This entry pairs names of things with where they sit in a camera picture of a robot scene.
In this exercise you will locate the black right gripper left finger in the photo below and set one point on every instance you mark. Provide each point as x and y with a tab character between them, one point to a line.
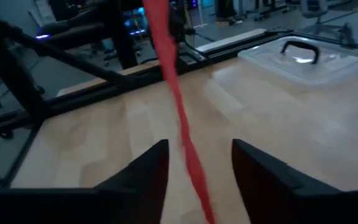
104	205

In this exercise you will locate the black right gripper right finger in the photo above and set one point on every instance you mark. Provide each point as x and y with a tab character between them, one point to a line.
284	202

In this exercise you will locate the red elastic bandage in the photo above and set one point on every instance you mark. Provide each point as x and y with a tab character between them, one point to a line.
166	46

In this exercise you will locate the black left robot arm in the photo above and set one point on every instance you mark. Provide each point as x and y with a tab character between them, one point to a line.
121	40

